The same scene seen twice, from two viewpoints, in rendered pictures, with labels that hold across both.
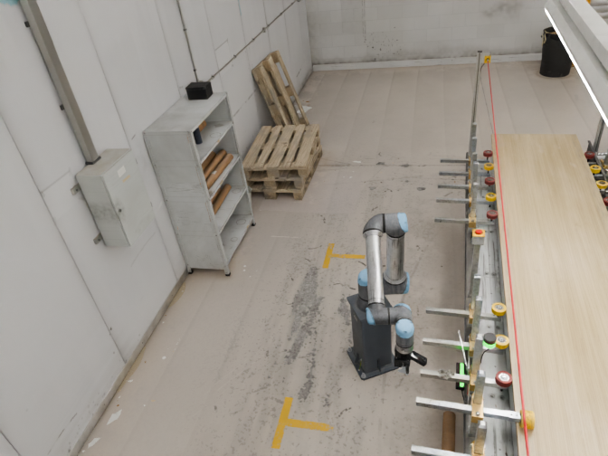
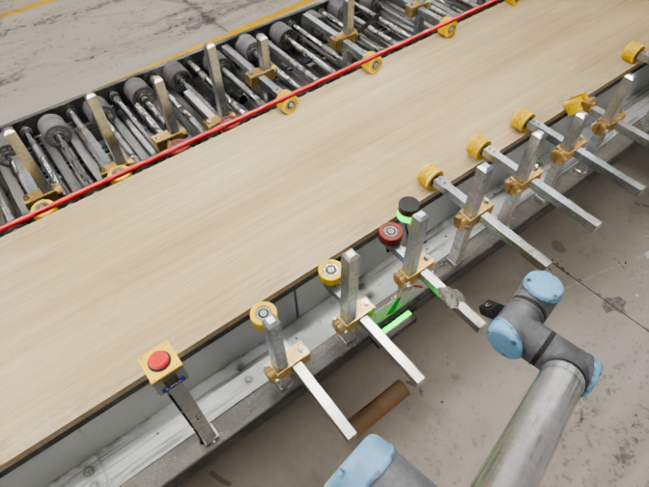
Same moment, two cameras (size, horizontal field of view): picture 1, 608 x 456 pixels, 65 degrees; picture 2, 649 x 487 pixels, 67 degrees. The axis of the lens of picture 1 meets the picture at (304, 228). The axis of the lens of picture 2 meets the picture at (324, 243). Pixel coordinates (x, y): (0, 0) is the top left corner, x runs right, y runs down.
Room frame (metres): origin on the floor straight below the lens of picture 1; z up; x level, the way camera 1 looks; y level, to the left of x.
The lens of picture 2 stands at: (2.46, -0.52, 2.16)
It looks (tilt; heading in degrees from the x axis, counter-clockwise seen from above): 52 degrees down; 214
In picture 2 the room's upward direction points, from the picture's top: 1 degrees counter-clockwise
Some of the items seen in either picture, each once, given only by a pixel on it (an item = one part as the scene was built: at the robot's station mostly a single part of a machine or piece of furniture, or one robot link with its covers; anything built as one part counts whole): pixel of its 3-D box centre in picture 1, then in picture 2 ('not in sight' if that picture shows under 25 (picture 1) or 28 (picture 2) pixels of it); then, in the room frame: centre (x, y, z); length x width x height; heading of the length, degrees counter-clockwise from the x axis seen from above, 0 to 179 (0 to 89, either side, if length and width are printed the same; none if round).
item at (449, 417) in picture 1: (448, 434); (378, 408); (1.73, -0.74, 0.04); 0.30 x 0.08 x 0.08; 160
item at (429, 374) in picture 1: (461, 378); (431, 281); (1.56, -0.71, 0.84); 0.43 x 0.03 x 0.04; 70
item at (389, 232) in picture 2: (502, 383); (389, 240); (1.49, -0.90, 0.85); 0.08 x 0.08 x 0.11
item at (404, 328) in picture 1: (404, 333); (537, 297); (1.66, -0.43, 1.14); 0.10 x 0.09 x 0.12; 171
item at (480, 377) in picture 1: (477, 404); (467, 219); (1.34, -0.70, 0.94); 0.03 x 0.03 x 0.48; 70
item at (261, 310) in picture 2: (498, 313); (265, 321); (1.96, -1.07, 0.85); 0.08 x 0.08 x 0.11
